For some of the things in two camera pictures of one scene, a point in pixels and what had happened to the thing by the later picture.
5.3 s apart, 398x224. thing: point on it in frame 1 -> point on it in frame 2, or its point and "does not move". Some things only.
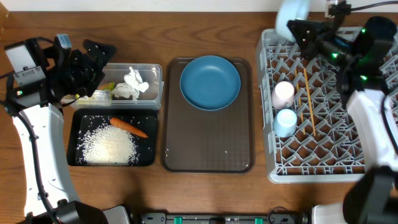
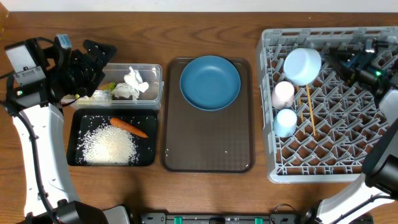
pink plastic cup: x=283 y=94 does not move
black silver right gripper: x=318 y=32 -> x=354 y=64
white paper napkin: x=123 y=89 does not move
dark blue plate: x=210 y=83 does not move
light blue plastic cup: x=285 y=122 does not move
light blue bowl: x=291 y=10 -> x=301 y=66
